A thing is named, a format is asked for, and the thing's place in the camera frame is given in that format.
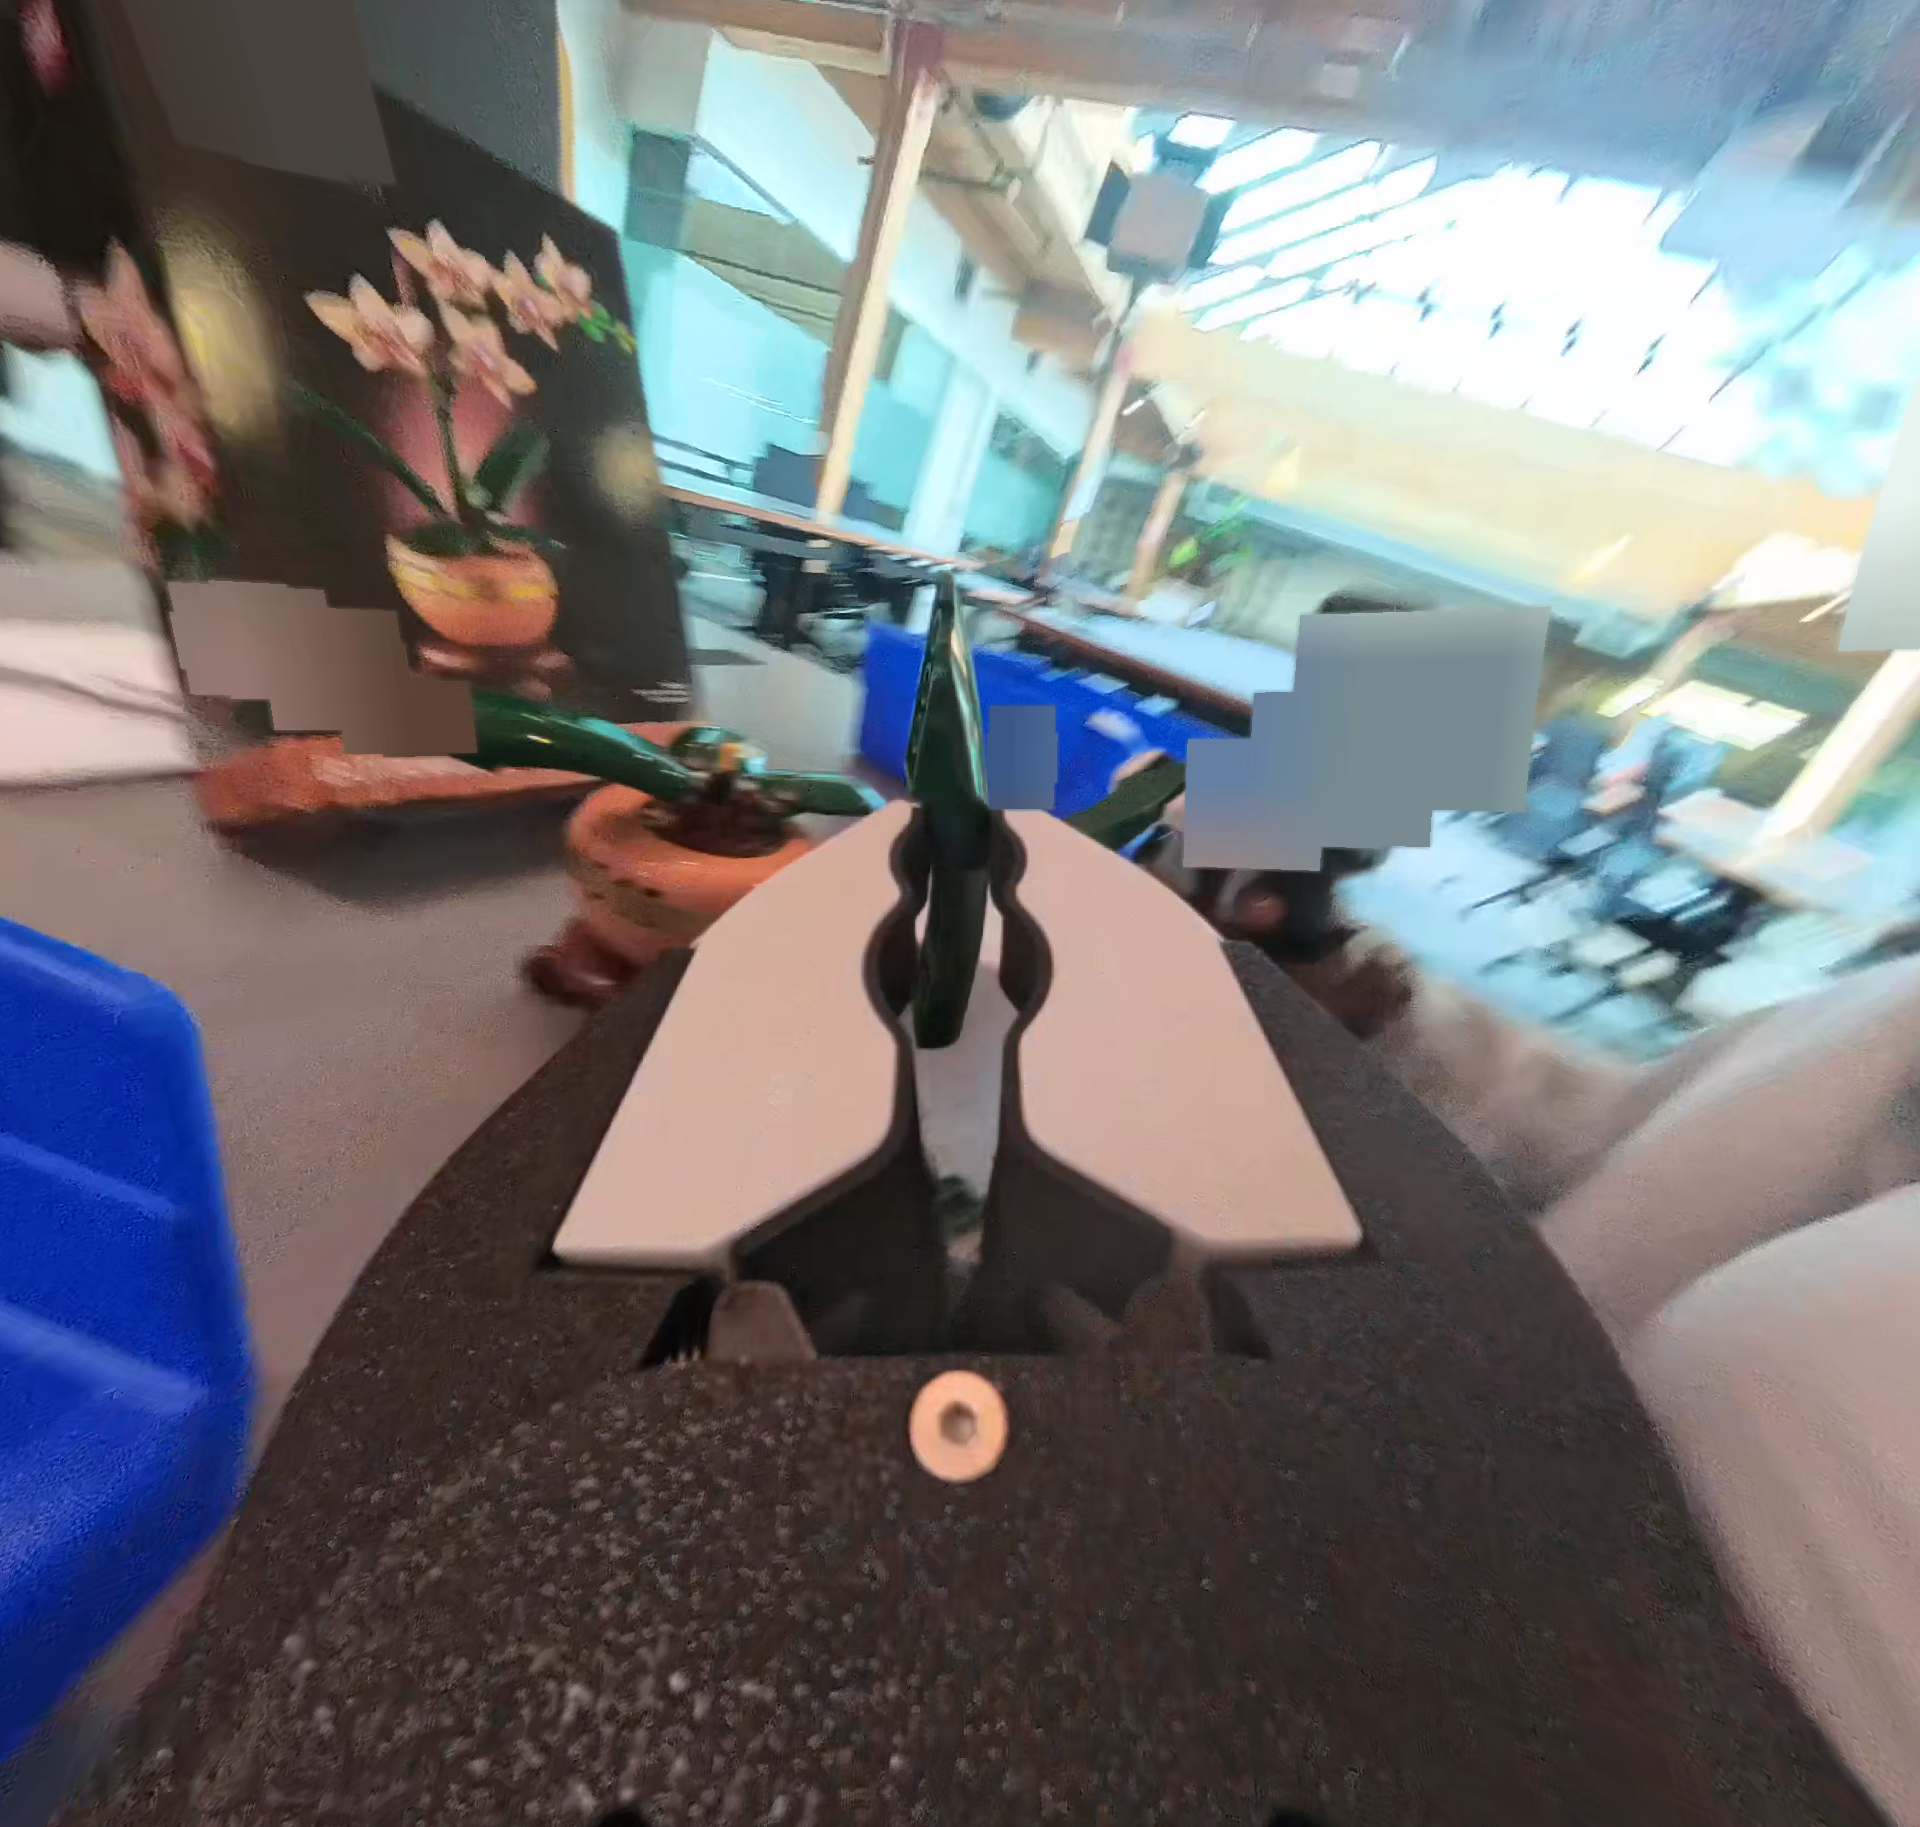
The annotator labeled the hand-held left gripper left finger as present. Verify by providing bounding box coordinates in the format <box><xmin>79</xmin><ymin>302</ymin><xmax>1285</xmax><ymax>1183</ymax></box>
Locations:
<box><xmin>552</xmin><ymin>804</ymin><xmax>961</xmax><ymax>1281</ymax></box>

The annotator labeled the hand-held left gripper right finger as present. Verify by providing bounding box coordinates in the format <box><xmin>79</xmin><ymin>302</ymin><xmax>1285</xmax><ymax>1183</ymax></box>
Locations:
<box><xmin>982</xmin><ymin>801</ymin><xmax>1367</xmax><ymax>1281</ymax></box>

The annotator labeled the dark orchid print box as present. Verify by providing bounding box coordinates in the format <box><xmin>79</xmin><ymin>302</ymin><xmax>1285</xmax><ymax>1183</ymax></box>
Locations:
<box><xmin>0</xmin><ymin>0</ymin><xmax>704</xmax><ymax>831</ymax></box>

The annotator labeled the grey desk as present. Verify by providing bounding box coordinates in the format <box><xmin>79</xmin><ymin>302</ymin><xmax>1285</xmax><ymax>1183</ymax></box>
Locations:
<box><xmin>0</xmin><ymin>770</ymin><xmax>916</xmax><ymax>1500</ymax></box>

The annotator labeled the pink toy flower pot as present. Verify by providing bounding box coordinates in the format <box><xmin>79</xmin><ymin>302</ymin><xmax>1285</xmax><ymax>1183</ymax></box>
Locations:
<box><xmin>472</xmin><ymin>691</ymin><xmax>1189</xmax><ymax>1007</ymax></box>

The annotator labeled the blue storage bin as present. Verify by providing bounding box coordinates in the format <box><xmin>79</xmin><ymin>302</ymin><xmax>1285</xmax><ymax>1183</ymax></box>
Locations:
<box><xmin>858</xmin><ymin>620</ymin><xmax>1201</xmax><ymax>824</ymax></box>
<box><xmin>0</xmin><ymin>917</ymin><xmax>258</xmax><ymax>1827</ymax></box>

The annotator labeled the person's right hand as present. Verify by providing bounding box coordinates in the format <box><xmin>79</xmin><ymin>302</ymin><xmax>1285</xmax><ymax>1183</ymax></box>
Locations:
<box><xmin>1317</xmin><ymin>939</ymin><xmax>1423</xmax><ymax>1043</ymax></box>

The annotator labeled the person's right forearm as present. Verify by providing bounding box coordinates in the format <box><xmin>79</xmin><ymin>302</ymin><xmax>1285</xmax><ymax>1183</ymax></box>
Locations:
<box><xmin>1395</xmin><ymin>958</ymin><xmax>1920</xmax><ymax>1259</ymax></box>

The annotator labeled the dark green toy leaf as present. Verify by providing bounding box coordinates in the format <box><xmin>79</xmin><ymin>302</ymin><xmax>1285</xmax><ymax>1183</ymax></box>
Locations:
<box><xmin>906</xmin><ymin>574</ymin><xmax>994</xmax><ymax>1052</ymax></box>

